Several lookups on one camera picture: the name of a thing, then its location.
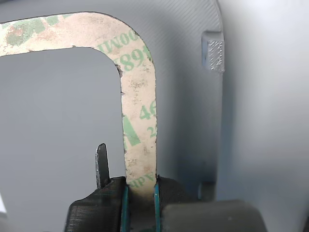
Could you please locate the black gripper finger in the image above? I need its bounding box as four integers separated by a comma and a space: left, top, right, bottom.
153, 174, 188, 232
64, 143, 130, 232

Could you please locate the grey holder with black legs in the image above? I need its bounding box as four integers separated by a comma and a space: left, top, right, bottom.
0, 0, 226, 232

